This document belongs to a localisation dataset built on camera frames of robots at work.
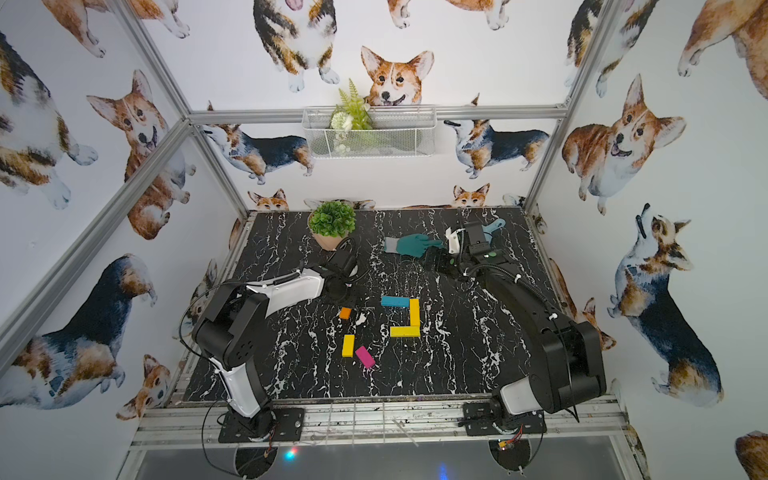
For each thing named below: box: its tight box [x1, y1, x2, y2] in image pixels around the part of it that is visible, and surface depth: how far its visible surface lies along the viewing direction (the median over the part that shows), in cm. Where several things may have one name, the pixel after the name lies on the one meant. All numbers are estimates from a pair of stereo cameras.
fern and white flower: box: [330, 78, 373, 153], surface depth 84 cm
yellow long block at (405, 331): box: [390, 326, 421, 337], surface depth 90 cm
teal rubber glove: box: [384, 234, 444, 258], surface depth 112 cm
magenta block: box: [355, 346, 376, 369], surface depth 85 cm
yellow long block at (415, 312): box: [410, 298, 421, 327], surface depth 95 cm
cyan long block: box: [381, 296, 410, 307], surface depth 97 cm
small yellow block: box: [342, 334, 355, 358], surface depth 87 cm
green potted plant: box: [308, 201, 356, 251], surface depth 100 cm
